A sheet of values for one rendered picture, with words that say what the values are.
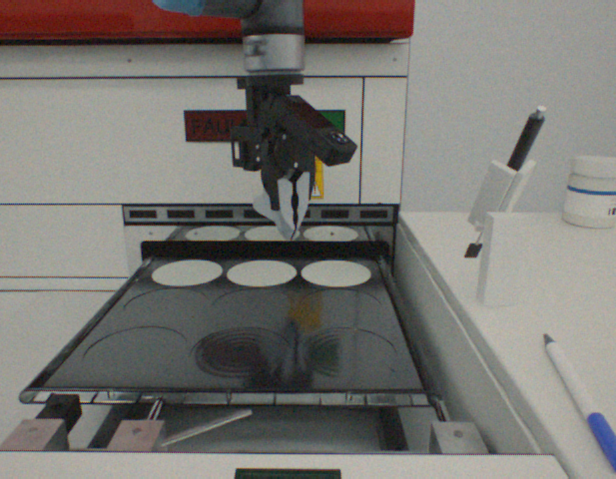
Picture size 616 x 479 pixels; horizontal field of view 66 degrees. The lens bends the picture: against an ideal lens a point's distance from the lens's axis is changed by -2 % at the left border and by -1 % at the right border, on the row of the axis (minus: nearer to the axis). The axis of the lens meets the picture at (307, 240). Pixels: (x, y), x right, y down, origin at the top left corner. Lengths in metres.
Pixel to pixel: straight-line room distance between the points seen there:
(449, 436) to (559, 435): 0.10
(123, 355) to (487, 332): 0.35
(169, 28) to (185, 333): 0.42
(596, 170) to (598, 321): 0.33
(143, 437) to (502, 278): 0.33
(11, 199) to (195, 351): 0.50
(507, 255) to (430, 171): 1.89
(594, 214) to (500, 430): 0.45
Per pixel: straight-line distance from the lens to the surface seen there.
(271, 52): 0.58
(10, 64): 0.88
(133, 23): 0.75
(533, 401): 0.35
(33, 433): 0.44
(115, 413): 0.53
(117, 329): 0.58
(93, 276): 0.90
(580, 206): 0.78
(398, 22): 0.71
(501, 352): 0.40
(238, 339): 0.52
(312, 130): 0.55
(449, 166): 2.35
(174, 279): 0.69
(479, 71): 2.36
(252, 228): 0.77
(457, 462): 0.30
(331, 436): 0.52
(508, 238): 0.45
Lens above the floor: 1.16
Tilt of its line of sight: 18 degrees down
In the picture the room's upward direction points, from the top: straight up
